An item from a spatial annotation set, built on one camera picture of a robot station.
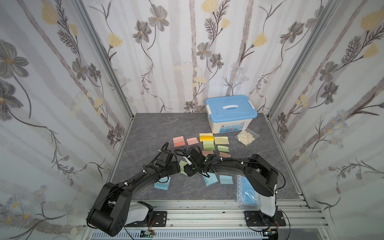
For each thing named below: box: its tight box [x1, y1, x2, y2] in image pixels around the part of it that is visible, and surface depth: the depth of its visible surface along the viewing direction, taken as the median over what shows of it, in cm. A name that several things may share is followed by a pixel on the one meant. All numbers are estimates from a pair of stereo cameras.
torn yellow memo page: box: [214, 136, 230, 145], surface depth 108 cm
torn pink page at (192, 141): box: [186, 137, 199, 146], surface depth 107 cm
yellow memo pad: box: [199, 133, 214, 142], surface depth 107 cm
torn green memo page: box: [217, 145, 230, 152], surface depth 104 cm
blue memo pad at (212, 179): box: [202, 172, 219, 186], surface depth 88 cm
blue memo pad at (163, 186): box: [154, 176, 171, 191], surface depth 85 cm
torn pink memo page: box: [219, 151, 231, 158], surface depth 100 cm
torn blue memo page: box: [219, 175, 234, 184], surface depth 88 cm
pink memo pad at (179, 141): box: [172, 136, 186, 147], surface depth 106 cm
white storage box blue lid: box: [205, 95, 258, 134], surface depth 104 cm
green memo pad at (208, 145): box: [203, 141, 215, 151], surface depth 106 cm
